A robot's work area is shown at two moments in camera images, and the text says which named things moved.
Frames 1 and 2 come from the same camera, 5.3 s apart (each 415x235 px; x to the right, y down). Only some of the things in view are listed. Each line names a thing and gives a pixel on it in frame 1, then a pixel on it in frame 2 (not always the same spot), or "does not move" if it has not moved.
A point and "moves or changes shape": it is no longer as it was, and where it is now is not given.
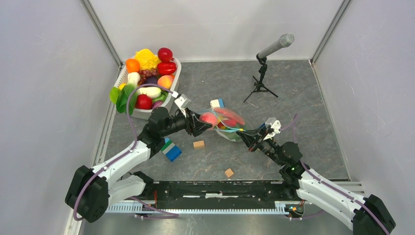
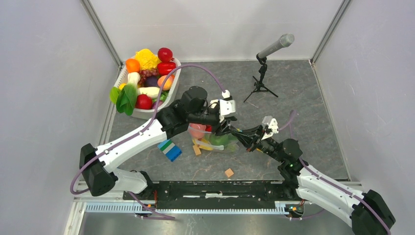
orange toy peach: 166,81 does not move
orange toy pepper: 132,65 does not move
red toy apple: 165,55 does not move
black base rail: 218,195 does not move
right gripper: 248,139 does not move
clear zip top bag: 226,122 moves or changes shape
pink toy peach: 209,117 moves or changes shape
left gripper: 194,126 to 218,128
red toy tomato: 144,102 does not move
